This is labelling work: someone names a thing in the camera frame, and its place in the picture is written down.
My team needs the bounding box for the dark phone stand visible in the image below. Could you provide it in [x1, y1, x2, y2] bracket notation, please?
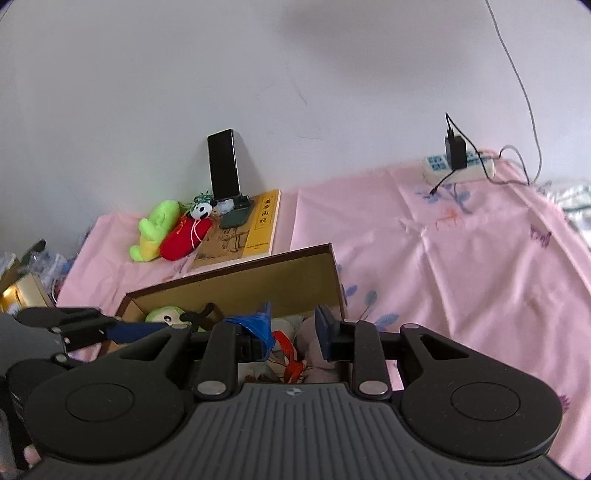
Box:
[217, 194, 254, 230]

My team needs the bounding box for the yellow book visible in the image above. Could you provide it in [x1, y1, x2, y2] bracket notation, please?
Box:
[186, 189, 282, 274]

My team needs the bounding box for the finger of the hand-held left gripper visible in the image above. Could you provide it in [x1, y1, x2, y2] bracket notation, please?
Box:
[16, 307, 169, 366]

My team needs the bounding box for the pile of plastic clutter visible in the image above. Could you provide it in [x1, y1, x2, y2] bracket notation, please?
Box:
[0, 239, 75, 301]

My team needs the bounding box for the black charger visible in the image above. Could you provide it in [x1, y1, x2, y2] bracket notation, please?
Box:
[444, 135, 468, 171]

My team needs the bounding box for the red plush toy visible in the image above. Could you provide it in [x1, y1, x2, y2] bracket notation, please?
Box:
[159, 215, 214, 262]

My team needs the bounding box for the gold box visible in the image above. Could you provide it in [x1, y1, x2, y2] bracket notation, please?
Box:
[0, 272, 57, 315]

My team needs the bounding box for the black charger cable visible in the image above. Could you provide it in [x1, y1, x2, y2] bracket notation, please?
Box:
[428, 112, 477, 197]

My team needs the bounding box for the black plush toy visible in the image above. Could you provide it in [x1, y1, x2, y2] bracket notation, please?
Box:
[179, 302, 219, 334]

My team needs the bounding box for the clear plastic bag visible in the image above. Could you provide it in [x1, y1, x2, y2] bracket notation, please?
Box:
[542, 181, 591, 220]

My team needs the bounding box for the cardboard box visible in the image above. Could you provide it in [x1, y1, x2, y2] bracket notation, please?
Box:
[112, 243, 348, 385]

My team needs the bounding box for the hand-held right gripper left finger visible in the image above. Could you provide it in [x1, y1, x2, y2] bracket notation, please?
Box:
[108, 302, 276, 400]

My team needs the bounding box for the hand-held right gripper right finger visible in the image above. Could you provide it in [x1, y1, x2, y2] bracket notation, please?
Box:
[315, 305, 482, 400]

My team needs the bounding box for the pink floral bedsheet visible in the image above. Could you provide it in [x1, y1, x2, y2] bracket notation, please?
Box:
[55, 148, 591, 478]

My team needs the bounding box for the white power strip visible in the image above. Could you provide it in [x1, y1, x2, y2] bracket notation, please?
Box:
[423, 151, 496, 186]

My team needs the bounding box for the grey wall cable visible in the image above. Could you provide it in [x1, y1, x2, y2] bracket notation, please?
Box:
[484, 0, 544, 186]

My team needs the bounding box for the light green plush toy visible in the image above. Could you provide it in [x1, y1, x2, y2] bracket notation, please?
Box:
[145, 305, 186, 328]

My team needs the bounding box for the black smartphone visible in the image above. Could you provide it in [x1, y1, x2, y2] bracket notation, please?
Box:
[206, 128, 242, 200]

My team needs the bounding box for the neon green plush toy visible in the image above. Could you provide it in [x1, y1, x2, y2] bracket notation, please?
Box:
[128, 199, 182, 264]

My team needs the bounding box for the pink plush toy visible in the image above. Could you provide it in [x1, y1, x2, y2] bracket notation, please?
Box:
[295, 318, 345, 384]

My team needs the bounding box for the red fabric piece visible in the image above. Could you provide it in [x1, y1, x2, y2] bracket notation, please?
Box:
[272, 331, 306, 385]

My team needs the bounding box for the small panda plush toy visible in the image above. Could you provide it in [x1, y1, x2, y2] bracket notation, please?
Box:
[187, 195, 219, 221]

